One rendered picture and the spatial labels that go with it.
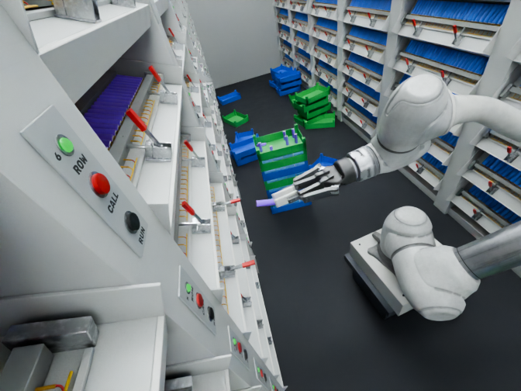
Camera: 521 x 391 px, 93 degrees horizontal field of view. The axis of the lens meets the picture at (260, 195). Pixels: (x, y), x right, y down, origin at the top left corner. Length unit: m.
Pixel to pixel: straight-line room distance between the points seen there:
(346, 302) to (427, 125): 1.04
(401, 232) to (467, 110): 0.49
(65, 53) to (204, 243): 0.39
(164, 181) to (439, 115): 0.54
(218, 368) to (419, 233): 0.81
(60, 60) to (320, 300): 1.38
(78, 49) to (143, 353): 0.27
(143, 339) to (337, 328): 1.21
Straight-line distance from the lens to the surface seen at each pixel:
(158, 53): 0.84
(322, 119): 2.89
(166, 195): 0.37
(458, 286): 0.96
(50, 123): 0.20
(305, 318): 1.42
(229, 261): 0.75
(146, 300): 0.24
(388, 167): 0.75
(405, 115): 0.60
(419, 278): 0.97
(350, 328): 1.41
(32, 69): 0.22
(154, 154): 0.45
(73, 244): 0.19
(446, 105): 0.65
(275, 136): 1.68
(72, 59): 0.29
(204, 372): 0.43
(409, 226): 1.02
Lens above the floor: 1.33
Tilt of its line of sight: 42 degrees down
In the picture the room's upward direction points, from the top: 16 degrees counter-clockwise
